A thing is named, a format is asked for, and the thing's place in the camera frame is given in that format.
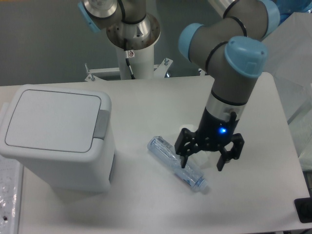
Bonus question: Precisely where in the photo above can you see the crumpled white tissue paper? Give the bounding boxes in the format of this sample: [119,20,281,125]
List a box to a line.
[191,151,213,170]

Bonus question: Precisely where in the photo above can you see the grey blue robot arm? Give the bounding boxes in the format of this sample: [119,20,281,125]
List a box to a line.
[78,0,280,171]

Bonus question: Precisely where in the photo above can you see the white push-lid trash can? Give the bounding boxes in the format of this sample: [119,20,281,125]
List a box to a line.
[0,85,115,193]

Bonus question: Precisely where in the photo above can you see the black device at edge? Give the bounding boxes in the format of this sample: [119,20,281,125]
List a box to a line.
[294,197,312,223]

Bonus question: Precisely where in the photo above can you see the crushed clear plastic bottle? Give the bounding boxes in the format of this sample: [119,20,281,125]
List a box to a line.
[147,136,209,194]

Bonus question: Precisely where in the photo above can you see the translucent plastic box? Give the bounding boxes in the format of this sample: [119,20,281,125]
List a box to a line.
[263,13,312,157]

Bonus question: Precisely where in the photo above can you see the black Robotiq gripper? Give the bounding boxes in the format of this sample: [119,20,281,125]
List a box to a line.
[175,109,245,171]

